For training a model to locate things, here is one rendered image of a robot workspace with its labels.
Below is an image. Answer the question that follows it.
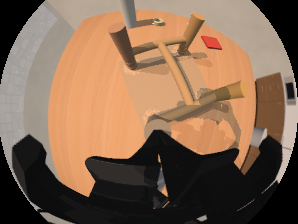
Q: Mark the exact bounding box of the red flat rectangular pad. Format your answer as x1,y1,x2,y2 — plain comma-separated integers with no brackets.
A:
201,36,222,50

